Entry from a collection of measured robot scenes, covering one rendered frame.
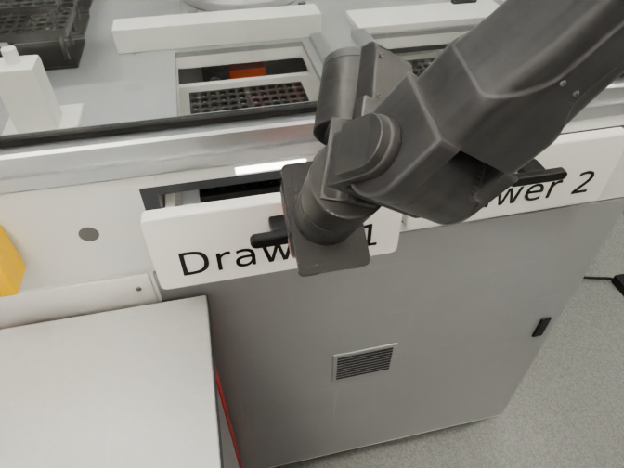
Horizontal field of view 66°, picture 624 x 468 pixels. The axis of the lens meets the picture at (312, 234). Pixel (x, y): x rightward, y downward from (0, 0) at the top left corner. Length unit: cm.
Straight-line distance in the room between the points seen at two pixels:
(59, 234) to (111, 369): 17
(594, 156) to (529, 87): 48
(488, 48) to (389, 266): 50
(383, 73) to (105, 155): 30
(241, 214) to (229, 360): 37
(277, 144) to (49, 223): 27
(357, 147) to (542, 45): 10
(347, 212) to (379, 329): 54
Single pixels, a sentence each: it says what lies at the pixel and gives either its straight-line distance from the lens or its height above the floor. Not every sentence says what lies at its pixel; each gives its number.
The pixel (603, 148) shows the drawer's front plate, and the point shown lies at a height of 91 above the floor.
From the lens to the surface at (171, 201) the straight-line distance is 59.
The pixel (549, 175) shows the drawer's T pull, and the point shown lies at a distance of 64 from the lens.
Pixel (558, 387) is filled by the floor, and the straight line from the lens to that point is 159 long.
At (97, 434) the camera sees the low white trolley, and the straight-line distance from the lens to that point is 59.
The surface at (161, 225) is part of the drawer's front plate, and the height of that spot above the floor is 92.
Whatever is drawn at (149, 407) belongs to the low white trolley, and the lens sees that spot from 58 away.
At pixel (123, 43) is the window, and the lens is 50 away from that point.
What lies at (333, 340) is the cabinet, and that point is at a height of 56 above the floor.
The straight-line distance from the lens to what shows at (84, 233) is 61.
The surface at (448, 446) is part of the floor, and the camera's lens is 140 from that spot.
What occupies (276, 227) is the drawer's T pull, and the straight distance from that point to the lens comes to 51.
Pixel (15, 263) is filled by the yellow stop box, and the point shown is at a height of 87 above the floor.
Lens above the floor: 126
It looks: 44 degrees down
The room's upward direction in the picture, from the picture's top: straight up
